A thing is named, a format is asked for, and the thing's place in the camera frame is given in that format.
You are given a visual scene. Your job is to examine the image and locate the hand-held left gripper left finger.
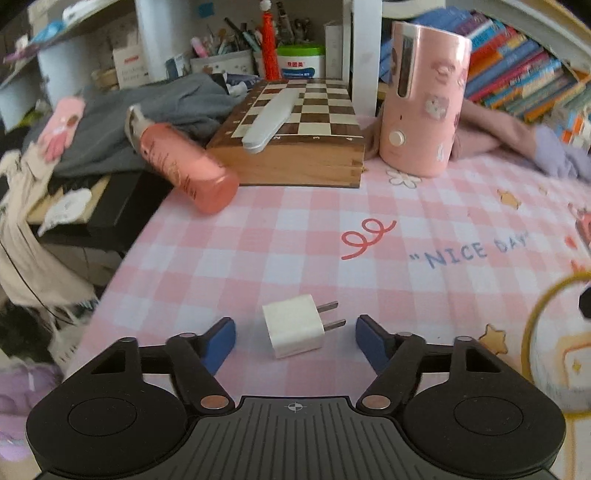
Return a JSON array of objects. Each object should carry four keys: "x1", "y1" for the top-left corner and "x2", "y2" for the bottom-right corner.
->
[{"x1": 69, "y1": 317, "x2": 237, "y2": 413}]

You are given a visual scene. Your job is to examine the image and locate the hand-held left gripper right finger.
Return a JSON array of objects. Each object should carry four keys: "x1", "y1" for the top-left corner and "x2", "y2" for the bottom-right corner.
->
[{"x1": 355, "y1": 315, "x2": 522, "y2": 413}]

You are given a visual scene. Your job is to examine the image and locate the white charger plug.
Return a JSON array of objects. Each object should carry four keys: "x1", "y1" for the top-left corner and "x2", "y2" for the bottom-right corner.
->
[{"x1": 262, "y1": 295, "x2": 347, "y2": 360}]

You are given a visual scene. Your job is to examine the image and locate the pink checked tablecloth desktop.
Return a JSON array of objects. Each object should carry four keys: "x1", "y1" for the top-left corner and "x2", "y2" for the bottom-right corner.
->
[{"x1": 76, "y1": 115, "x2": 591, "y2": 416}]

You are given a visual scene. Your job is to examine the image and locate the black side table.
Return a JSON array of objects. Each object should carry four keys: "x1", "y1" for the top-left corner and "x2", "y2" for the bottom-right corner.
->
[{"x1": 28, "y1": 173, "x2": 171, "y2": 252}]

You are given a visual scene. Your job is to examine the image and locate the pink bottle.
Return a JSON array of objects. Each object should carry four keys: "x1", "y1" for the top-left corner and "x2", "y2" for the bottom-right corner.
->
[{"x1": 126, "y1": 105, "x2": 240, "y2": 214}]

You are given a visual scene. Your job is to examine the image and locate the purple pink cloth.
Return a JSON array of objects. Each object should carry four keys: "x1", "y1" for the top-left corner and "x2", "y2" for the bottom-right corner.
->
[{"x1": 360, "y1": 99, "x2": 591, "y2": 181}]

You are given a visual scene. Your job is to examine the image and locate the wooden chessboard box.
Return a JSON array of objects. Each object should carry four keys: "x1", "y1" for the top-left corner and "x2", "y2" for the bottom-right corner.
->
[{"x1": 206, "y1": 78, "x2": 365, "y2": 189}]

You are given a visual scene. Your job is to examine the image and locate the black bag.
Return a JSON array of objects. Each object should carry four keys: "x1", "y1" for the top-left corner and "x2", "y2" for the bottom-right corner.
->
[{"x1": 0, "y1": 305, "x2": 61, "y2": 365}]

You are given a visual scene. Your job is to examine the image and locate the purple backpack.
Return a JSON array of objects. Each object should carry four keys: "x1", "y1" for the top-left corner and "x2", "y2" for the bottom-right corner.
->
[{"x1": 0, "y1": 364, "x2": 61, "y2": 462}]

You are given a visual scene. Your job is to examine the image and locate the cream tote bag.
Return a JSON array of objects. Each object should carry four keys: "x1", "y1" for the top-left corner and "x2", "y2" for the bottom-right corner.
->
[{"x1": 0, "y1": 148, "x2": 100, "y2": 324}]

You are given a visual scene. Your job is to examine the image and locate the grey white slim case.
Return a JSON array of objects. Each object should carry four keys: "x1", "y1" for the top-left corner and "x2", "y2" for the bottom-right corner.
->
[{"x1": 241, "y1": 88, "x2": 304, "y2": 153}]

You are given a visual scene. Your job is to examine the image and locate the pink cylindrical humidifier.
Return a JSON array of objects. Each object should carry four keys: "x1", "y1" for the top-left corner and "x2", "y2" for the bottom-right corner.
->
[{"x1": 379, "y1": 21, "x2": 472, "y2": 178}]

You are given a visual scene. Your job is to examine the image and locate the row of colourful books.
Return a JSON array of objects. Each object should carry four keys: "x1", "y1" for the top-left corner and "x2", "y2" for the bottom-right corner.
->
[{"x1": 383, "y1": 9, "x2": 591, "y2": 148}]

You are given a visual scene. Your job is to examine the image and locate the grey cloth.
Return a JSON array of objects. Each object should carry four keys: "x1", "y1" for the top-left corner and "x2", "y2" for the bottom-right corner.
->
[{"x1": 55, "y1": 71, "x2": 259, "y2": 178}]

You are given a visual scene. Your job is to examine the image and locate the pink knit glove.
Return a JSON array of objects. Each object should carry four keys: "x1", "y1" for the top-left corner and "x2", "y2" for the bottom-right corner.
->
[{"x1": 39, "y1": 97, "x2": 86, "y2": 162}]

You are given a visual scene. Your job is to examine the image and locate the white pen holder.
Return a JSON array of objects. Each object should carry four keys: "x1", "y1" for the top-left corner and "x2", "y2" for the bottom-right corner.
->
[{"x1": 190, "y1": 48, "x2": 254, "y2": 77}]

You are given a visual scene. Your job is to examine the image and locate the green lid jar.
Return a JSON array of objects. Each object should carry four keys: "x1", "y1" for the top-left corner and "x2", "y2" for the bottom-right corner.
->
[{"x1": 277, "y1": 44, "x2": 326, "y2": 80}]

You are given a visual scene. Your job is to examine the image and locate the white red label box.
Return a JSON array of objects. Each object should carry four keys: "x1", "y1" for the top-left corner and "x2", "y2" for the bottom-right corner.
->
[{"x1": 112, "y1": 41, "x2": 151, "y2": 88}]

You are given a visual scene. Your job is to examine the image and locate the white slim box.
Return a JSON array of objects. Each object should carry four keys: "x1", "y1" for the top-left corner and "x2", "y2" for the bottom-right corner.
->
[{"x1": 323, "y1": 21, "x2": 345, "y2": 80}]

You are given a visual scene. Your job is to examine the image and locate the white shelf unit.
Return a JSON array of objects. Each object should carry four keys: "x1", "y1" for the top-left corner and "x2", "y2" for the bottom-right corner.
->
[{"x1": 0, "y1": 0, "x2": 591, "y2": 121}]

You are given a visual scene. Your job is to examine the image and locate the red tassel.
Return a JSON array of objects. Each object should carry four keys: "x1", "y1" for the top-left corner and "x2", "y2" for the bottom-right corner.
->
[{"x1": 259, "y1": 0, "x2": 282, "y2": 79}]

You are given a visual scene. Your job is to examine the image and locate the blue tissue packet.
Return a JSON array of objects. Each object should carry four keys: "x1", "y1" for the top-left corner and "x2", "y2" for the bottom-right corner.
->
[{"x1": 25, "y1": 18, "x2": 65, "y2": 47}]

